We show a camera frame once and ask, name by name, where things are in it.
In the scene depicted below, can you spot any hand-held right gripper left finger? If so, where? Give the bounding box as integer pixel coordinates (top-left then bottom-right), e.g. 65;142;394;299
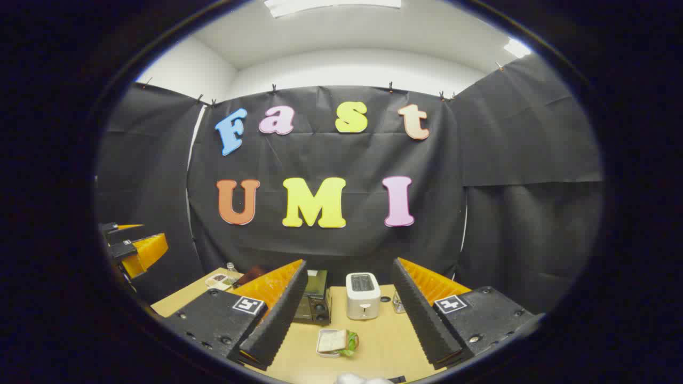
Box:
160;259;309;372

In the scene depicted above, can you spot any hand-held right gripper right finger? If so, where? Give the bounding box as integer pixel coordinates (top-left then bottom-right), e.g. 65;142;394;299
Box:
391;258;545;370

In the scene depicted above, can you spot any black electric oven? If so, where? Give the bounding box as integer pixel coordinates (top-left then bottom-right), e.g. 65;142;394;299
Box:
233;264;332;326

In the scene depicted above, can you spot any sandwich with lettuce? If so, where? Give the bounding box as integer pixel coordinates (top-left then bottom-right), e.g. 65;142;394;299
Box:
319;329;359;357

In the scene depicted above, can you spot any small white rectangular tray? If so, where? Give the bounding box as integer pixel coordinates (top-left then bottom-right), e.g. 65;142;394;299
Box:
316;328;347;358

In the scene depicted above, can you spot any white toaster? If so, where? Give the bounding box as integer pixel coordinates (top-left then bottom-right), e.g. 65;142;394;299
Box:
346;272;381;321

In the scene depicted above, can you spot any white divided snack plate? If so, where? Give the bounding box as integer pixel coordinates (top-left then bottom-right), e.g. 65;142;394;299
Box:
205;273;235;291

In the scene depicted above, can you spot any black backdrop cloth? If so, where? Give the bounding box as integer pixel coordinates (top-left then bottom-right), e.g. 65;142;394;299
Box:
96;53;605;315

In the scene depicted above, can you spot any small ceiling light panel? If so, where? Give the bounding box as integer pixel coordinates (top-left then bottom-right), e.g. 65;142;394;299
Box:
504;37;533;58

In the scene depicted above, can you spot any long ceiling light panel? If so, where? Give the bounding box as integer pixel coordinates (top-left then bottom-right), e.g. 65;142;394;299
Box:
264;0;402;18

